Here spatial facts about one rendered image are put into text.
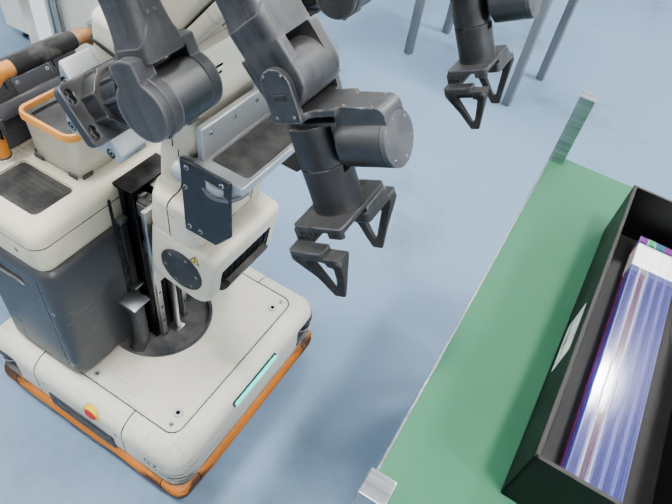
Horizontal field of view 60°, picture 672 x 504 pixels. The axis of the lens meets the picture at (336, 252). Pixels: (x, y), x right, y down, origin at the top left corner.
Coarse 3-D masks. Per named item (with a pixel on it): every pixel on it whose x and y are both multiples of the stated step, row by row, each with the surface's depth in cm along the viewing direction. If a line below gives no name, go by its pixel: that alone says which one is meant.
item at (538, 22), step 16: (416, 0) 313; (544, 0) 270; (576, 0) 299; (416, 16) 318; (448, 16) 351; (544, 16) 274; (416, 32) 326; (448, 32) 358; (560, 32) 313; (528, 48) 286; (544, 64) 328; (512, 80) 301; (512, 96) 307
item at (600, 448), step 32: (640, 256) 96; (640, 288) 91; (608, 320) 90; (640, 320) 87; (608, 352) 82; (640, 352) 83; (608, 384) 78; (640, 384) 79; (576, 416) 78; (608, 416) 75; (640, 416) 76; (576, 448) 71; (608, 448) 72; (608, 480) 69
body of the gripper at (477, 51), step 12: (456, 36) 90; (468, 36) 88; (480, 36) 88; (492, 36) 89; (468, 48) 89; (480, 48) 89; (492, 48) 90; (504, 48) 93; (468, 60) 90; (480, 60) 90; (492, 60) 90; (456, 72) 90; (468, 72) 89; (480, 72) 88
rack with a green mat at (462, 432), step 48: (576, 192) 113; (624, 192) 115; (528, 240) 102; (576, 240) 104; (480, 288) 93; (528, 288) 95; (576, 288) 96; (480, 336) 87; (528, 336) 88; (432, 384) 80; (480, 384) 81; (528, 384) 82; (432, 432) 75; (480, 432) 76; (384, 480) 55; (432, 480) 71; (480, 480) 72
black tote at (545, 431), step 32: (640, 192) 98; (608, 224) 105; (640, 224) 102; (608, 256) 86; (608, 288) 95; (576, 320) 83; (576, 352) 73; (544, 384) 81; (576, 384) 82; (544, 416) 69; (544, 448) 75; (640, 448) 76; (512, 480) 68; (544, 480) 65; (576, 480) 62; (640, 480) 73
